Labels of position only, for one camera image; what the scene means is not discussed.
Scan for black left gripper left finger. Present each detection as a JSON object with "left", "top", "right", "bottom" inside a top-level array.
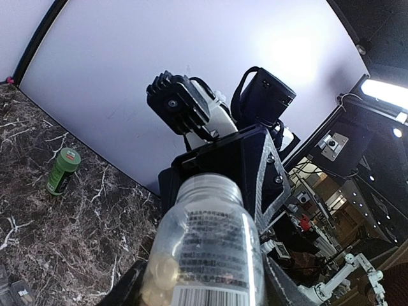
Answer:
[{"left": 97, "top": 260, "right": 147, "bottom": 306}]

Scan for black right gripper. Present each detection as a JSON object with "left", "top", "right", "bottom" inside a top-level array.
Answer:
[{"left": 158, "top": 126, "right": 290, "bottom": 234}]

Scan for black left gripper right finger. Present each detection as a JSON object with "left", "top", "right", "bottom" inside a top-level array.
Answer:
[{"left": 263, "top": 254, "right": 315, "bottom": 306}]

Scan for clear bottle yellow capsules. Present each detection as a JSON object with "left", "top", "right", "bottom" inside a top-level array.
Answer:
[{"left": 138, "top": 173, "right": 266, "bottom": 306}]

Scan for clear weekly pill organizer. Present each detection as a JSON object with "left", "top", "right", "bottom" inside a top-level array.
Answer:
[{"left": 0, "top": 264, "right": 35, "bottom": 306}]

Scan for green lid pill bottle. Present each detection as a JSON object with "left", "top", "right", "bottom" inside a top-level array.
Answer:
[{"left": 46, "top": 147, "right": 82, "bottom": 196}]

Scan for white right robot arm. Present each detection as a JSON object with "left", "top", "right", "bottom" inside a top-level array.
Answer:
[{"left": 147, "top": 66, "right": 296, "bottom": 232}]

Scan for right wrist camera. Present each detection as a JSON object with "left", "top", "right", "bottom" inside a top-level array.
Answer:
[{"left": 147, "top": 71, "right": 214, "bottom": 142}]

